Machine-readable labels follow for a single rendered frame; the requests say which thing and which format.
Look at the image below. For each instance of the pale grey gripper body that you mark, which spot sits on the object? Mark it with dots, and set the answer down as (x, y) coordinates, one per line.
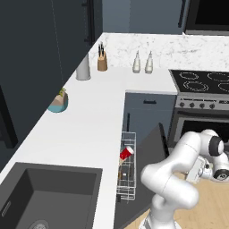
(195, 170)

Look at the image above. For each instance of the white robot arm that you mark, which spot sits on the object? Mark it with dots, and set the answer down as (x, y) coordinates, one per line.
(167, 182)

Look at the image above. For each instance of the dark dishwasher door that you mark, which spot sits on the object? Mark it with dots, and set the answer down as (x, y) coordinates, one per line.
(147, 155)

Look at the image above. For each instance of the blue-grey cupboard door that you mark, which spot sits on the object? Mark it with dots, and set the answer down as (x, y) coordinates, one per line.
(146, 122)

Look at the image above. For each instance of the red cup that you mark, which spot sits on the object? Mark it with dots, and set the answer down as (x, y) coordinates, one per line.
(126, 153)

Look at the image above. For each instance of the steel oven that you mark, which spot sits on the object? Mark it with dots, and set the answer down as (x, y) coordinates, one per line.
(193, 119)

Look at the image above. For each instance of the brown thin object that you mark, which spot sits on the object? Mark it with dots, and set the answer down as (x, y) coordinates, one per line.
(121, 167)

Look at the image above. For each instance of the blue-grey drawer front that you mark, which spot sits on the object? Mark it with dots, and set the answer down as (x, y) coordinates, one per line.
(162, 101)

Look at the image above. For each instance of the black hob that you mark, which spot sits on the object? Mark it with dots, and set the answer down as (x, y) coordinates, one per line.
(202, 80)

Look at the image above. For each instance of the wooden knife block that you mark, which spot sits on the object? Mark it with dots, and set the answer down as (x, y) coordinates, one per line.
(102, 63)

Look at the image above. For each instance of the dark grey sink basin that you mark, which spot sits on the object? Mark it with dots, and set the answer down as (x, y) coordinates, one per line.
(53, 193)

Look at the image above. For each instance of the grey cylinder canister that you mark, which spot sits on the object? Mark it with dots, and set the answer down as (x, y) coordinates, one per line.
(83, 70)

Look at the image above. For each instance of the teal potted plant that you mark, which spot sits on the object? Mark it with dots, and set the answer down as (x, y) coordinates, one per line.
(59, 103)

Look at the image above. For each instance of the black microwave oven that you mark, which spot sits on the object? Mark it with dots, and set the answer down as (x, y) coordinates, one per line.
(208, 15)

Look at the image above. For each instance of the dark tall cupboards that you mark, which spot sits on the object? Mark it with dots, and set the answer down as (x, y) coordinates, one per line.
(32, 59)

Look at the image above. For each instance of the blue-grey wall cupboard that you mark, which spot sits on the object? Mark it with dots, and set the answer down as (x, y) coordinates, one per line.
(143, 15)

